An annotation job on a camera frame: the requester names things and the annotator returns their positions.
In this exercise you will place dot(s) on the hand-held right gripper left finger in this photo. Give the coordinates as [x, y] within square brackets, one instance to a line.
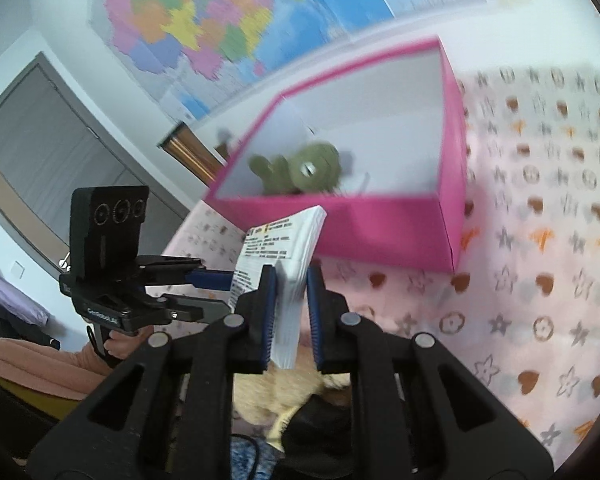
[267, 312]

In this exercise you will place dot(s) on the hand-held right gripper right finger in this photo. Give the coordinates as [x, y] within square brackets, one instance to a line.
[314, 312]

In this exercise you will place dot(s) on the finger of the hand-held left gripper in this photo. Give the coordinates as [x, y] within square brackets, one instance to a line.
[195, 312]
[210, 280]

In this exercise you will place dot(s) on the white tissue pack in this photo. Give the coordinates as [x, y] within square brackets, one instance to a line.
[290, 245]

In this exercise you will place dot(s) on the beige plush toy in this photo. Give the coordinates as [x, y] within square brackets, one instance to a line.
[275, 395]

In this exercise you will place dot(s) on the pink cardboard box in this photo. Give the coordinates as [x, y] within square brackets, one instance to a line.
[395, 230]

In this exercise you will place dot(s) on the blue checkered scrunchie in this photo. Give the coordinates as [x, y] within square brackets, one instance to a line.
[252, 462]

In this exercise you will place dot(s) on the person's left forearm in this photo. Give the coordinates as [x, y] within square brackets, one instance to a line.
[35, 365]

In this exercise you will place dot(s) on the person's left hand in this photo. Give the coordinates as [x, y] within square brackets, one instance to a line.
[122, 347]

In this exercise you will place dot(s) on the grey door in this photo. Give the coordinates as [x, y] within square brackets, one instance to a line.
[55, 160]

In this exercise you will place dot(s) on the purple cloth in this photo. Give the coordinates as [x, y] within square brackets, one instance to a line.
[10, 292]

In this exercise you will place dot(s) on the dark clothing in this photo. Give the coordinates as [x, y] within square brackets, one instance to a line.
[10, 325]

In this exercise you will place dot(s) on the small grey ornament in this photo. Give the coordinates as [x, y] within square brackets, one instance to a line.
[225, 142]

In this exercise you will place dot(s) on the green plush toy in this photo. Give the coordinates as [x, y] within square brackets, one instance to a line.
[305, 167]

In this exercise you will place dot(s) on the pink printed blanket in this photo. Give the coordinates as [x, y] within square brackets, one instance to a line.
[540, 240]

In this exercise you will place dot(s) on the white wall switch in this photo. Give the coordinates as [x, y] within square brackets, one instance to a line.
[18, 270]

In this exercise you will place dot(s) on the wooden post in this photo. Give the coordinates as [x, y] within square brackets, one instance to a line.
[192, 152]

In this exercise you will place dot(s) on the colourful wall map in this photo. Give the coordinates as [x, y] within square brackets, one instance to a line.
[220, 20]

